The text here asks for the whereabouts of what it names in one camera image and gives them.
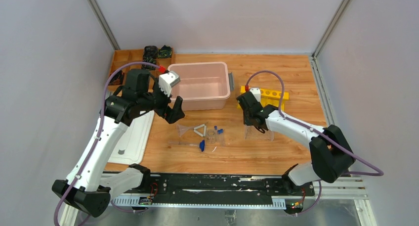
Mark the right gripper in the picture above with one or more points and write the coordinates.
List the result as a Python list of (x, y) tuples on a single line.
[(246, 120)]

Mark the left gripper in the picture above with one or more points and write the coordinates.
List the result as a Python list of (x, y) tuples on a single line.
[(166, 106)]

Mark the clear plastic funnel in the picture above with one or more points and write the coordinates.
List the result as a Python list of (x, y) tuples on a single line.
[(181, 129)]

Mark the white clay triangle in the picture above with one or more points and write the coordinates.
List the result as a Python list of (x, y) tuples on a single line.
[(201, 130)]

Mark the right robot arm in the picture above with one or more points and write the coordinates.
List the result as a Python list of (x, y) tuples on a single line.
[(331, 155)]

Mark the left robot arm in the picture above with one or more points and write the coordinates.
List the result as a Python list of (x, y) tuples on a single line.
[(83, 187)]

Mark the yellow test tube rack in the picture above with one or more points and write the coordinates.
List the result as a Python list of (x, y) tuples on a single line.
[(271, 97)]

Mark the graduated cylinder blue base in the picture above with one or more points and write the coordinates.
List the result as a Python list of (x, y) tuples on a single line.
[(201, 145)]

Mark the pink plastic bin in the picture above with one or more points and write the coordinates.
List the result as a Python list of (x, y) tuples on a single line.
[(203, 86)]

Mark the small glass beaker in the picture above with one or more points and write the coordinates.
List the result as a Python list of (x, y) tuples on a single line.
[(211, 136)]

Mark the white plastic lid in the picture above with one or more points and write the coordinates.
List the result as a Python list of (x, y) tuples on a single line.
[(131, 147)]

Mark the black fabric roll back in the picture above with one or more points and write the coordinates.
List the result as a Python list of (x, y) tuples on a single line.
[(150, 55)]

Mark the green patterned fabric roll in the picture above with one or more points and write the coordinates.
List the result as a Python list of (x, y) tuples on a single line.
[(165, 52)]

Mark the dark fabric roll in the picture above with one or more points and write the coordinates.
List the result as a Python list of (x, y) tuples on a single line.
[(116, 77)]

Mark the wooden compartment tray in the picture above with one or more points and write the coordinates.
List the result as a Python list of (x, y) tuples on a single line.
[(122, 57)]

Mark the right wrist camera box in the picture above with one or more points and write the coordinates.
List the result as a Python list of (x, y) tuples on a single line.
[(256, 93)]

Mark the grey bin handle right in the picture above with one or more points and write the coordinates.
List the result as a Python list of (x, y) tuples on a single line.
[(231, 81)]

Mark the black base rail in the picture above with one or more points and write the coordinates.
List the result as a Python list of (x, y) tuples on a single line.
[(220, 190)]

